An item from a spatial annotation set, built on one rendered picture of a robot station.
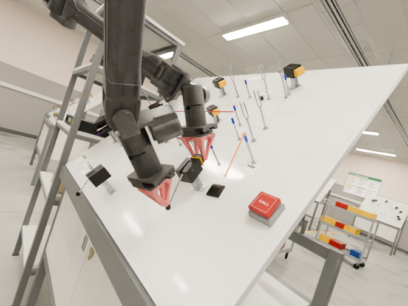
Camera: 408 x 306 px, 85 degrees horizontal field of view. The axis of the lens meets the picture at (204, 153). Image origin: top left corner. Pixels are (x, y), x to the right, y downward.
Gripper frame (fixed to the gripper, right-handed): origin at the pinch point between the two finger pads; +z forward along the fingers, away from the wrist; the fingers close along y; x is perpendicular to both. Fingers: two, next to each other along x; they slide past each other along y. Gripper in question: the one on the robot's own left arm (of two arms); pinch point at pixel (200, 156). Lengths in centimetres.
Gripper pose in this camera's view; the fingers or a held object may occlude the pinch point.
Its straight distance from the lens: 64.1
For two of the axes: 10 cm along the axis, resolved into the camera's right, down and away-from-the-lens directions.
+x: -6.0, 2.6, -7.6
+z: 1.1, 9.6, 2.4
